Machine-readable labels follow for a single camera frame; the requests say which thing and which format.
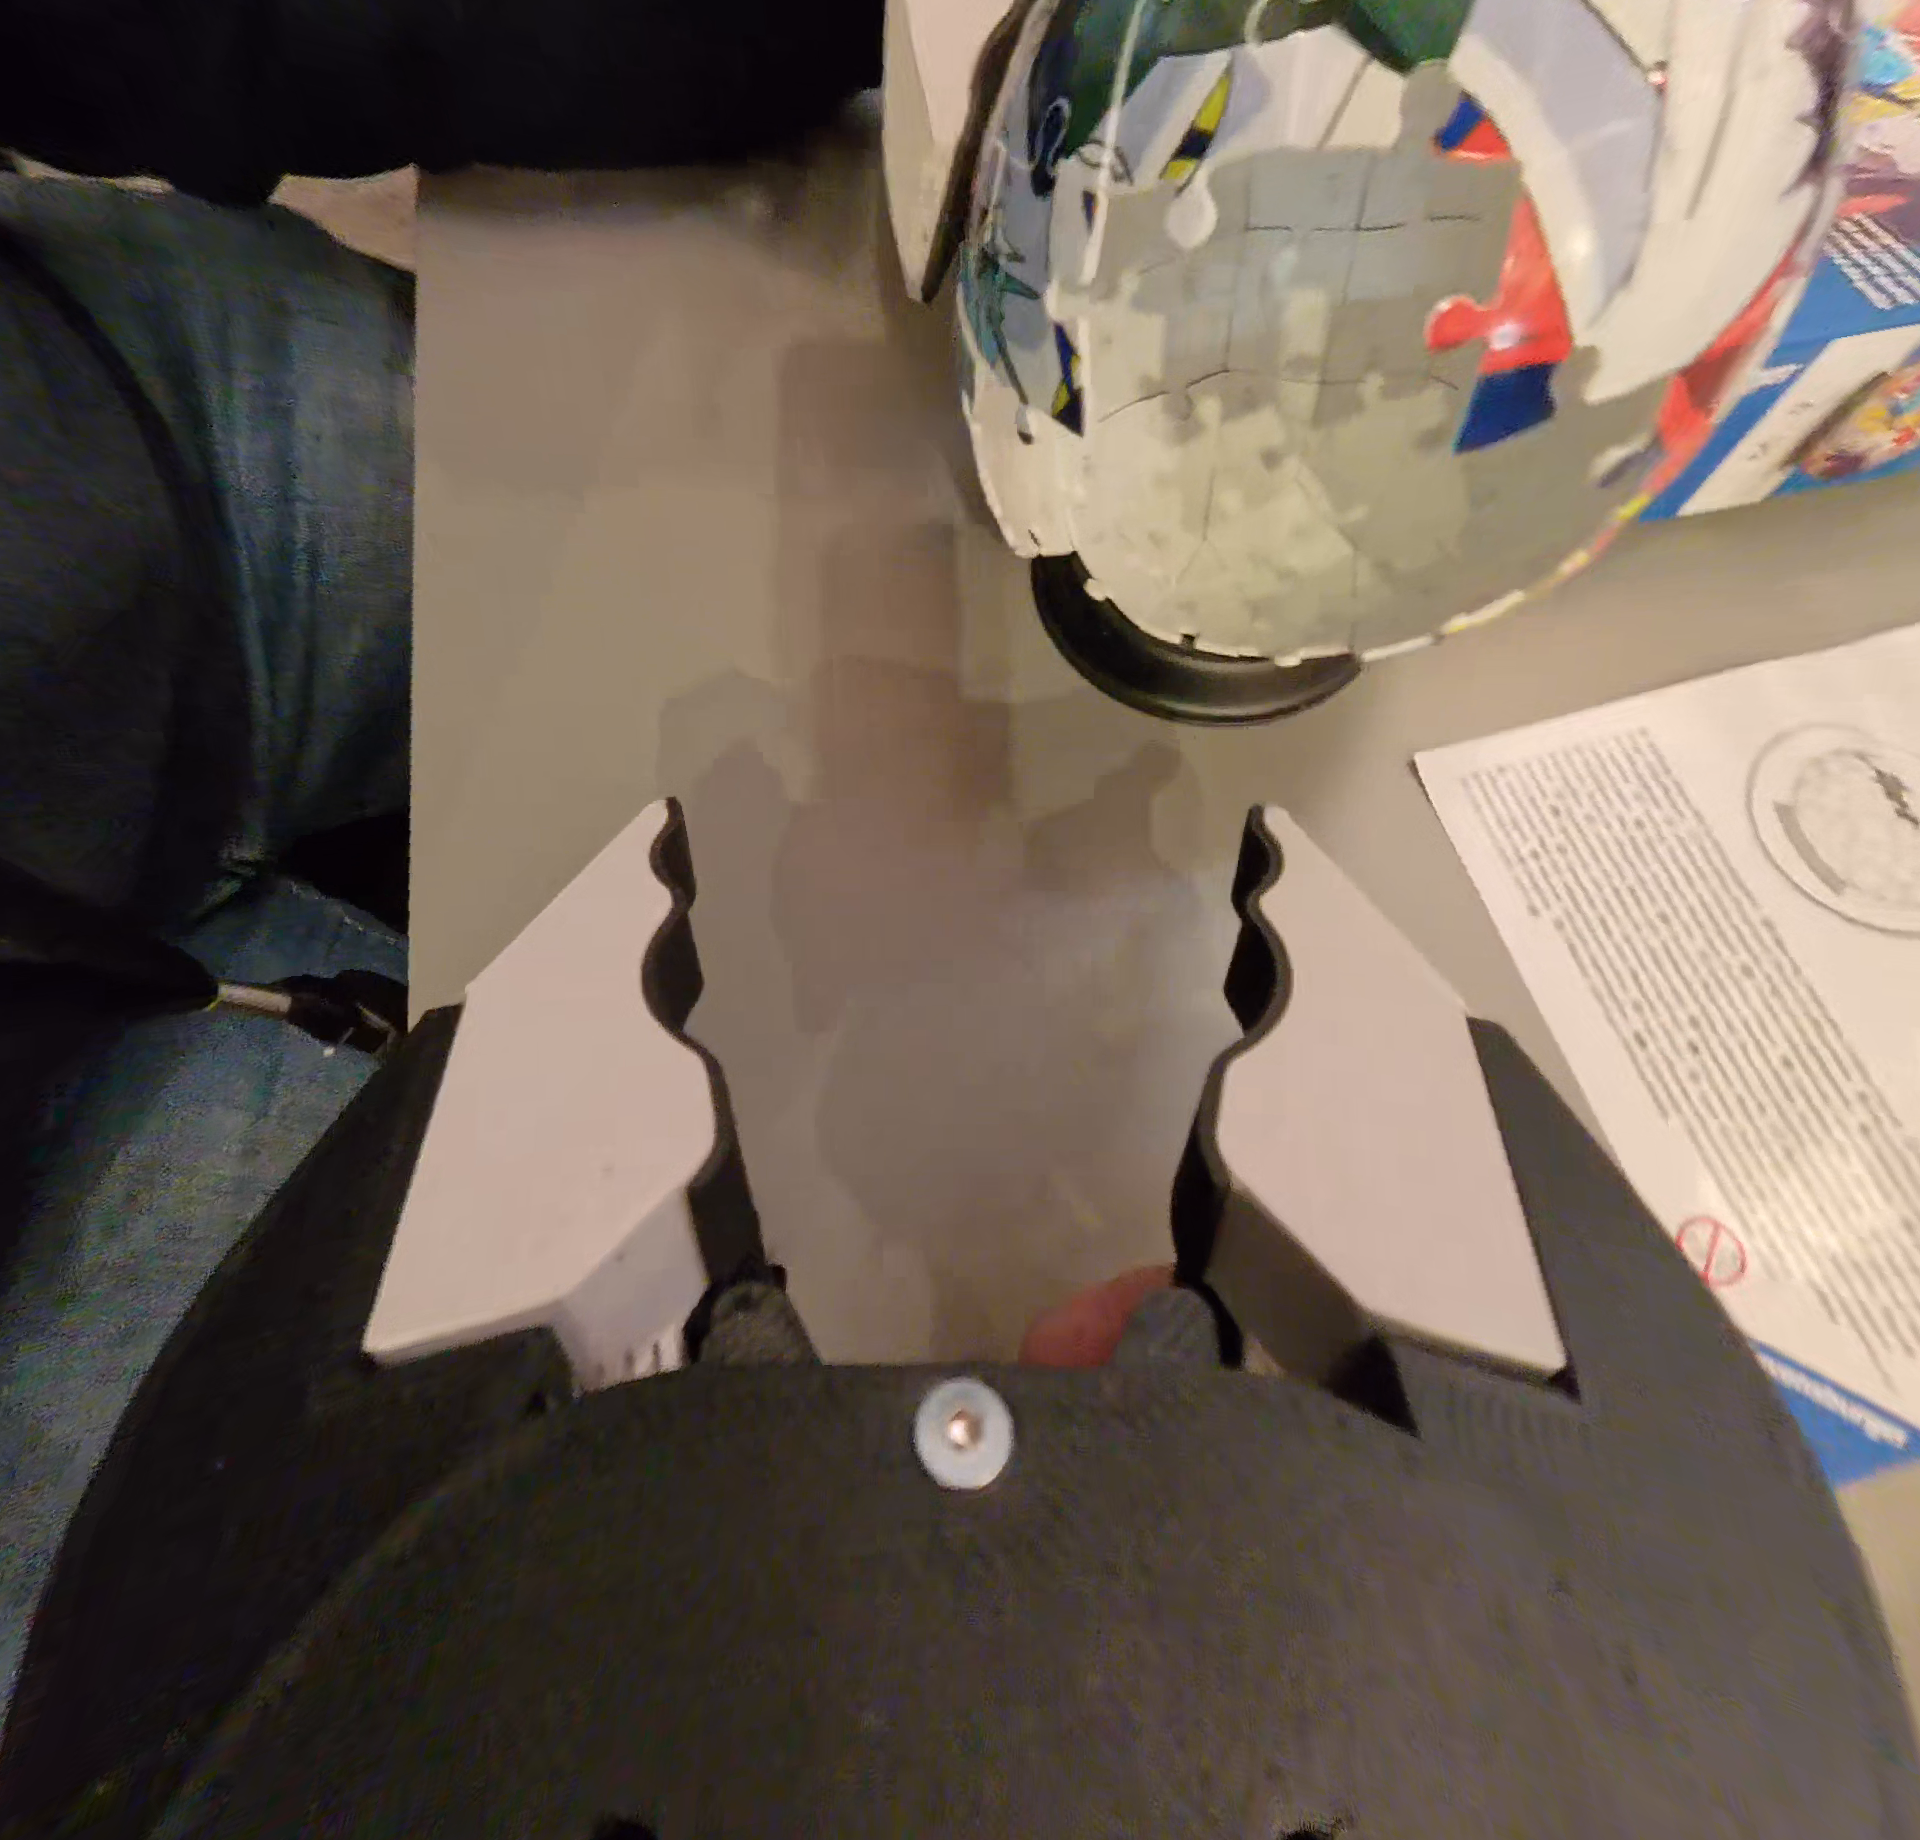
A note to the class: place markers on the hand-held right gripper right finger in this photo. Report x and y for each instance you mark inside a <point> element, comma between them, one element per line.
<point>1379,1165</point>

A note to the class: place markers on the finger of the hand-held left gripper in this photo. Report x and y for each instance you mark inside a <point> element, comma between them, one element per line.
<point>937,69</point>

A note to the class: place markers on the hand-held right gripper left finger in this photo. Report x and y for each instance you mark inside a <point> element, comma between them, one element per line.
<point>555,1120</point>

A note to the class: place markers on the colourful puzzle ball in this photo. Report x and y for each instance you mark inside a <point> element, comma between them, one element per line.
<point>1321,444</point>

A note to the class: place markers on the black ball stand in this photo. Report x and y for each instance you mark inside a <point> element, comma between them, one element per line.
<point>1168,686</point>

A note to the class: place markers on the blue puzzle box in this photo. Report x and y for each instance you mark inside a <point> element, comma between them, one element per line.
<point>1799,428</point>

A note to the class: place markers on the white instruction sheet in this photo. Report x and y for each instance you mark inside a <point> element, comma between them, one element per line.
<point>1679,1000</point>

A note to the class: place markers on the person's left leg in jeans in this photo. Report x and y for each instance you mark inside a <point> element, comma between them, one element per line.
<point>194,520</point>

